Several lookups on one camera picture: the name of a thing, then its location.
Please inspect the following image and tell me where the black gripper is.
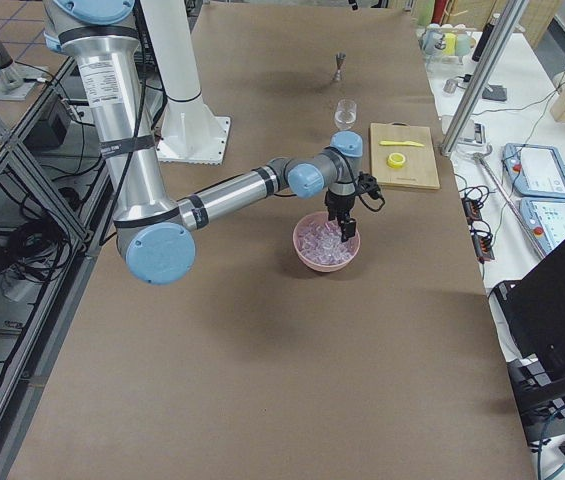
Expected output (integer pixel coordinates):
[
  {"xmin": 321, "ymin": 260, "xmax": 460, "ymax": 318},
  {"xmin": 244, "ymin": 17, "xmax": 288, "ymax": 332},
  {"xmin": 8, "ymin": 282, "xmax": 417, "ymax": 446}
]
[{"xmin": 325, "ymin": 172, "xmax": 380, "ymax": 243}]

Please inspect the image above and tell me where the steel jigger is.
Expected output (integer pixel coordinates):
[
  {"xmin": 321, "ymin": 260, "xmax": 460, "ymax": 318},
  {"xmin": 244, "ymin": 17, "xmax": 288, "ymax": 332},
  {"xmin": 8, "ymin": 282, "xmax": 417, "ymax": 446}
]
[{"xmin": 332, "ymin": 52, "xmax": 346, "ymax": 82}]

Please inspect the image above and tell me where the clear ice cubes pile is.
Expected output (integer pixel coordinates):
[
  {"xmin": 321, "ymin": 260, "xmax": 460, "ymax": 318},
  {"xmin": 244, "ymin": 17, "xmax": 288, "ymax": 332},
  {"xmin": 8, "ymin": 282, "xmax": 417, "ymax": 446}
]
[{"xmin": 298, "ymin": 220, "xmax": 353, "ymax": 265}]

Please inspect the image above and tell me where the wine glass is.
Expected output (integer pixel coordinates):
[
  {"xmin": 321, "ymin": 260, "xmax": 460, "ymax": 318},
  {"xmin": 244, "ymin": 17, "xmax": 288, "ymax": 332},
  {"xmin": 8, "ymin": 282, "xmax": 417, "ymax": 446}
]
[{"xmin": 334, "ymin": 99, "xmax": 357, "ymax": 131}]

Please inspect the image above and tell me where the pink bowl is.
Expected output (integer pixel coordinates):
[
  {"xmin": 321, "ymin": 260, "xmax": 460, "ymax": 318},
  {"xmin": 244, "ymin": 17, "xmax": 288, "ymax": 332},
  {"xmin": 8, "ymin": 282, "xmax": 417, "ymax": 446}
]
[{"xmin": 292, "ymin": 211, "xmax": 361, "ymax": 273}]

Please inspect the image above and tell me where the yellow lemon slice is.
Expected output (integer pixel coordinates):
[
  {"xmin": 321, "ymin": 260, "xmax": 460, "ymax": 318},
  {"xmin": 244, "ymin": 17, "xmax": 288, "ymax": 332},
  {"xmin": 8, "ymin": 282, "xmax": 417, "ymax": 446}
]
[{"xmin": 386, "ymin": 152, "xmax": 406, "ymax": 169}]

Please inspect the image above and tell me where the bamboo cutting board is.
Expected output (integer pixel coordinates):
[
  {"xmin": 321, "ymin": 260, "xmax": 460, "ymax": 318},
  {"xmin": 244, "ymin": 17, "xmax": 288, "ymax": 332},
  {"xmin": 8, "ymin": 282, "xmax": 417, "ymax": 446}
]
[{"xmin": 369, "ymin": 123, "xmax": 440, "ymax": 190}]

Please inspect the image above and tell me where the yellow plastic knife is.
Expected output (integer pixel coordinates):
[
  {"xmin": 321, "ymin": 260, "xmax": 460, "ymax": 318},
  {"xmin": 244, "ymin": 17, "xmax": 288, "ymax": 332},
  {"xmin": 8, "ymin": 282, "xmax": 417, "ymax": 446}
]
[{"xmin": 378, "ymin": 140, "xmax": 425, "ymax": 148}]

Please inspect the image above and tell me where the upper teach pendant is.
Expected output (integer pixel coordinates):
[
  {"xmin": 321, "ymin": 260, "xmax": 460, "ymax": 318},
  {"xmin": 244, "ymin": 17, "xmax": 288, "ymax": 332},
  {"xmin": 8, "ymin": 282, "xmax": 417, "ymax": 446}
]
[{"xmin": 502, "ymin": 143, "xmax": 565, "ymax": 199}]

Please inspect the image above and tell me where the teach pendant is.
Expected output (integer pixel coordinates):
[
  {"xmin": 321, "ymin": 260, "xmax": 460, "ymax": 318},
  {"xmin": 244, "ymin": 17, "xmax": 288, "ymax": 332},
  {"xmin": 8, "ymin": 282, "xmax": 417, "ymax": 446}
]
[
  {"xmin": 502, "ymin": 143, "xmax": 565, "ymax": 199},
  {"xmin": 519, "ymin": 197, "xmax": 565, "ymax": 254}
]

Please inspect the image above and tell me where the lower teach pendant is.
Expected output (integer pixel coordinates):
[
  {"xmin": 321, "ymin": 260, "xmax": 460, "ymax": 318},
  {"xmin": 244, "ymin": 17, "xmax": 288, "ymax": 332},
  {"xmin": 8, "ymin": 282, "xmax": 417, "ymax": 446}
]
[{"xmin": 519, "ymin": 197, "xmax": 565, "ymax": 254}]

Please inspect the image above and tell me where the cup rack with cups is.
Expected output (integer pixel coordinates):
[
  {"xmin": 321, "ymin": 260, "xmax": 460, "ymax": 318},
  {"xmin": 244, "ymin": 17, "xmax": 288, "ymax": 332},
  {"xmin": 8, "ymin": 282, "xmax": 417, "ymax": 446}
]
[{"xmin": 418, "ymin": 23, "xmax": 477, "ymax": 65}]

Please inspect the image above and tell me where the black laptop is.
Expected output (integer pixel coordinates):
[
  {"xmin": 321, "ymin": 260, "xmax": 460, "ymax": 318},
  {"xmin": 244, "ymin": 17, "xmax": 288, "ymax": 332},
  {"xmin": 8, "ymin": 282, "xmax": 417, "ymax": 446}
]
[{"xmin": 492, "ymin": 239, "xmax": 565, "ymax": 380}]

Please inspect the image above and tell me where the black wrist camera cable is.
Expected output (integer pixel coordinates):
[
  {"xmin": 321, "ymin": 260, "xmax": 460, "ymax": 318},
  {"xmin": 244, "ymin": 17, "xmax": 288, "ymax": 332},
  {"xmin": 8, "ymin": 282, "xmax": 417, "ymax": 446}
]
[{"xmin": 356, "ymin": 172, "xmax": 386, "ymax": 212}]

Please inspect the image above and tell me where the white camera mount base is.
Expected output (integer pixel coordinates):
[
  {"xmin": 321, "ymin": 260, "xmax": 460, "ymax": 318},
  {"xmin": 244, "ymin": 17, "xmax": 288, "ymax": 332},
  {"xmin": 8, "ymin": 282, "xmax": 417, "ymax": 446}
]
[{"xmin": 140, "ymin": 0, "xmax": 231, "ymax": 165}]

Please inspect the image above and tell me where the aluminium frame post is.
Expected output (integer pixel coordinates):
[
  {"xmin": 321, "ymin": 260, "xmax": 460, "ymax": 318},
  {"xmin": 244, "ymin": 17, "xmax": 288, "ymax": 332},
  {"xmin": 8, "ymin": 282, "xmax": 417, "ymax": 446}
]
[{"xmin": 440, "ymin": 0, "xmax": 529, "ymax": 157}]

